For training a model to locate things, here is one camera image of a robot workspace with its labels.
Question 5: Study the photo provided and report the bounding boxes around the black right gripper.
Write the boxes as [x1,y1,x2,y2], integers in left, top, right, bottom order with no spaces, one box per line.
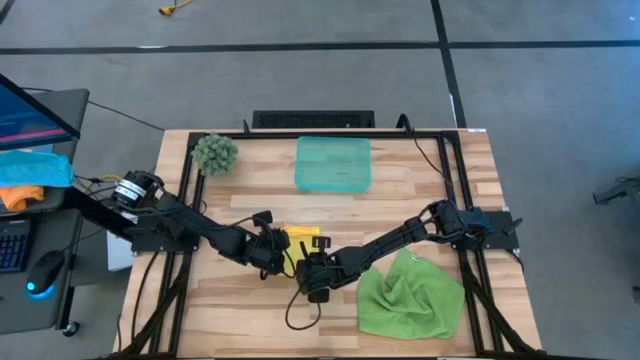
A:
[296,234,351,305]

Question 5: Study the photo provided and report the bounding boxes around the black computer mouse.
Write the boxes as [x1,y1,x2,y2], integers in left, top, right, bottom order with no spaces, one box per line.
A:
[25,249,66,296]

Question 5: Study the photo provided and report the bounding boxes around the computer monitor with blue screen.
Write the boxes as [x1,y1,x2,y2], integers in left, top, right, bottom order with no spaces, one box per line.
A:
[0,73,82,151]

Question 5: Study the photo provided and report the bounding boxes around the white box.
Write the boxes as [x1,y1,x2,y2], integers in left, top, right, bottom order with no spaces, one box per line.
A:
[106,230,135,272]

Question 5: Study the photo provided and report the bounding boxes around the teal plastic basket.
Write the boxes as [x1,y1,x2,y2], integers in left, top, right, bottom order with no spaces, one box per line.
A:
[293,135,373,194]

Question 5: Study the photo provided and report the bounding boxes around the grey computer cart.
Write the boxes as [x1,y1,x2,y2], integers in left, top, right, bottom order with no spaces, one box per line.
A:
[0,88,91,338]

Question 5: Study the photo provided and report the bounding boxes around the green microfiber towel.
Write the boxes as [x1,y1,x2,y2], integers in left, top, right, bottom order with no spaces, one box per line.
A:
[356,248,466,342]

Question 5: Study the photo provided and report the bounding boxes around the thin black floor cable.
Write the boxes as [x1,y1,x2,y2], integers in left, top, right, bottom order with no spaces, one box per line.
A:
[22,87,166,133]

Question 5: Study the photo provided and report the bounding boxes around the yellow microfiber towel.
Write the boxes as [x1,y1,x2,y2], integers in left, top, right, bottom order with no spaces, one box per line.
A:
[279,224,322,279]

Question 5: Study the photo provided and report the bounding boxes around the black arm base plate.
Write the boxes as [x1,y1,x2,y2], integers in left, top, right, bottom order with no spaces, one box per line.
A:
[130,219,201,253]
[449,210,524,250]

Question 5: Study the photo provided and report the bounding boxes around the black metal table frame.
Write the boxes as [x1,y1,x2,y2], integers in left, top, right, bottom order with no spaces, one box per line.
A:
[102,127,551,360]

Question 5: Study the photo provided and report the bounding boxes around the black cable under table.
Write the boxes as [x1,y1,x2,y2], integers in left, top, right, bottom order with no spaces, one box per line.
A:
[130,249,161,346]

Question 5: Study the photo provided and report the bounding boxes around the orange cloth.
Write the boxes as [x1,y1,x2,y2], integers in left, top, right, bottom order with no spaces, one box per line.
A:
[0,185,45,212]

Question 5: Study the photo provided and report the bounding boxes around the artificial green succulent plant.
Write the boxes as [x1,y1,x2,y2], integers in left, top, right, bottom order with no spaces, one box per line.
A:
[191,132,240,177]

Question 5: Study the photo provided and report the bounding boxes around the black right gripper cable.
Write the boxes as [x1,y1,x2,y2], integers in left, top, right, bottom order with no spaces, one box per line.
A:
[284,287,322,331]

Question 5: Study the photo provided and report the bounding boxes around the black frame cable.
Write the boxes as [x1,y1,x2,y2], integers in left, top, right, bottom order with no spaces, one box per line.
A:
[396,113,456,201]

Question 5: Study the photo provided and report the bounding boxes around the yellow floor cable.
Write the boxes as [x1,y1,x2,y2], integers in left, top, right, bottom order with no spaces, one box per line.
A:
[158,0,195,16]

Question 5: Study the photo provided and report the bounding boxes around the blue cloth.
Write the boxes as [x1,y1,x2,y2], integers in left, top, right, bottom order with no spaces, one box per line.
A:
[0,149,75,189]

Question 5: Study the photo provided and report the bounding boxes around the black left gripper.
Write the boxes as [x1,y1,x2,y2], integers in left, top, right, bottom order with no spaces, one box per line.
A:
[240,210,292,277]

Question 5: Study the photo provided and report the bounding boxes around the black backlit keyboard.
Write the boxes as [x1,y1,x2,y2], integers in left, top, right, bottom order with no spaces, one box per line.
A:
[0,218,32,274]

